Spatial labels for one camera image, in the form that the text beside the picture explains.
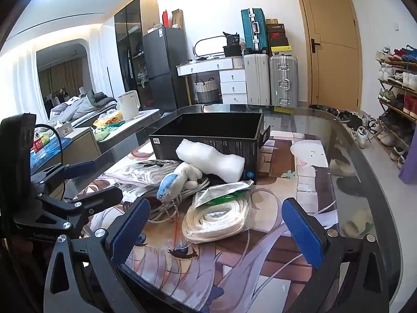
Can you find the purple cloth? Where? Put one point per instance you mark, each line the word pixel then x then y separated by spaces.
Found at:
pixel 409 169

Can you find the wooden door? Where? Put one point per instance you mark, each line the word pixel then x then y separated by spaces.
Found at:
pixel 332 71

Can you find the white electric kettle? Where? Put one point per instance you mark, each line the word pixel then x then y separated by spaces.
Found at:
pixel 128 104

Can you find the flat cardboard box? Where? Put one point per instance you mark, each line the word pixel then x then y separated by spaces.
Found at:
pixel 177 19

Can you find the black red shoe box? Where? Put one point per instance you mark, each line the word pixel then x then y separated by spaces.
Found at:
pixel 277 35

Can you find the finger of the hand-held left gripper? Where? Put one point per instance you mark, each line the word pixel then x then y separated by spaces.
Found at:
pixel 79 169
pixel 104 197

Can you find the bed with grey bedding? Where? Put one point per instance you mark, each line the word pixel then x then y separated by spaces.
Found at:
pixel 78 107

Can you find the wooden shoe rack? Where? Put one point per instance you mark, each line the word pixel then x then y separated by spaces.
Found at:
pixel 395 106

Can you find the blue bag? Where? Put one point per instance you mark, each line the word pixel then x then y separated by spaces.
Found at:
pixel 49 158

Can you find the black refrigerator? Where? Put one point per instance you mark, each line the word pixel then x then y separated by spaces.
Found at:
pixel 163 65

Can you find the white dressing desk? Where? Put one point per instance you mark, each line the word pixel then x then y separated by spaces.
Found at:
pixel 233 81

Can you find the green cloth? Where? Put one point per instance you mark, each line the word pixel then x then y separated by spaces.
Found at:
pixel 102 133

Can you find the white curtain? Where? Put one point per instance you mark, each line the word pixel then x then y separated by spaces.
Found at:
pixel 19 84

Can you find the white foam wrap bundle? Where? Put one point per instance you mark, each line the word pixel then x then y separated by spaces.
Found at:
pixel 211 159

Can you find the teal suitcase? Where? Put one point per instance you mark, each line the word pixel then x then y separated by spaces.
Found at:
pixel 254 32

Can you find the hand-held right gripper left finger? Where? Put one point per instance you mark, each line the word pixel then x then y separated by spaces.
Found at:
pixel 130 231

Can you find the black bag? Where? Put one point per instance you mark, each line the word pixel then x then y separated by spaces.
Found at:
pixel 233 44

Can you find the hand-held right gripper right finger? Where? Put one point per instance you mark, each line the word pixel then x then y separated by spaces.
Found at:
pixel 303 234

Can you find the oval mirror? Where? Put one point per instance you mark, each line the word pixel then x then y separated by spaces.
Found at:
pixel 208 45

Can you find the beige cabinet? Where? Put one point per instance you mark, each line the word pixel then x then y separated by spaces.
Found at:
pixel 81 146

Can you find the grey white woven basket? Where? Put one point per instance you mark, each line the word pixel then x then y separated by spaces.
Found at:
pixel 206 91

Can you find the brown shoe box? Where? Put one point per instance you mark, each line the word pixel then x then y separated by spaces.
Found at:
pixel 275 21

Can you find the white suitcase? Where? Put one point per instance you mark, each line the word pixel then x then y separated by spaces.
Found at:
pixel 257 78

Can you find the white plush toy blue mask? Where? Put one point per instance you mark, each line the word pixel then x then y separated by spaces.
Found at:
pixel 177 177

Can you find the tissue box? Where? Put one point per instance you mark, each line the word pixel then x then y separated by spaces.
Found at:
pixel 63 127

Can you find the red packet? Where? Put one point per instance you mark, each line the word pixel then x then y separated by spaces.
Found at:
pixel 40 144

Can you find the white side counter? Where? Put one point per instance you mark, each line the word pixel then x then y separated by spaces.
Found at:
pixel 140 119

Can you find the group of shoes on floor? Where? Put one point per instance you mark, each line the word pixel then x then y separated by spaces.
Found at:
pixel 361 133

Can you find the rows of shoes on rack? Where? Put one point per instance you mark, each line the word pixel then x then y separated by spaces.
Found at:
pixel 387 71

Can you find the yellow black shoe box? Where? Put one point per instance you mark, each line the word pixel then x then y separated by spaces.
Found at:
pixel 280 50

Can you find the black glass cabinet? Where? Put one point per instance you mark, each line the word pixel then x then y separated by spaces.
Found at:
pixel 127 39

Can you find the yellow snack bag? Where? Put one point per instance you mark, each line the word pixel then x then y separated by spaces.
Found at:
pixel 107 119

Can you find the black cardboard box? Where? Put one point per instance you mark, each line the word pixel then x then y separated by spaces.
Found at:
pixel 202 124

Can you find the silver suitcase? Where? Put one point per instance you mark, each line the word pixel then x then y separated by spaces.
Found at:
pixel 283 78

